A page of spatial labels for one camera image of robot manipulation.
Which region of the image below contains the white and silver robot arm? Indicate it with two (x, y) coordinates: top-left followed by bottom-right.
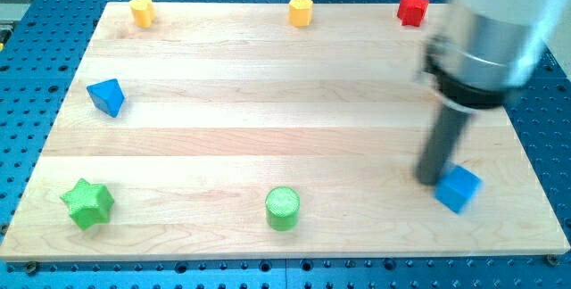
(415, 0), (569, 186)

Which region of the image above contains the yellow heart block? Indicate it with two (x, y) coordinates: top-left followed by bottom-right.
(128, 0), (156, 29)

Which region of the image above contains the red star block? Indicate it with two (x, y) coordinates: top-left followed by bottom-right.
(397, 0), (430, 27)

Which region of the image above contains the yellow hexagon block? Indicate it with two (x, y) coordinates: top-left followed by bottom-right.
(288, 0), (313, 27)

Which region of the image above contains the wooden board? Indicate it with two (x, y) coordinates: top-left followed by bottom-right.
(1, 2), (569, 261)

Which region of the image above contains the green cylinder block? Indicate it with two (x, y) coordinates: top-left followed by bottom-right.
(265, 186), (301, 231)

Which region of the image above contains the green star block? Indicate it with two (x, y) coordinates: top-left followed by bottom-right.
(60, 178), (114, 231)

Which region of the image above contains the blue cube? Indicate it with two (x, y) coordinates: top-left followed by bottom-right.
(434, 165), (482, 213)

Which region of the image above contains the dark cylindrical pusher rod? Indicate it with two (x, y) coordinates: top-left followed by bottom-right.
(414, 103), (473, 186)

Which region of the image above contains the blue triangular block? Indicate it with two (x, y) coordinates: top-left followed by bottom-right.
(87, 78), (125, 118)

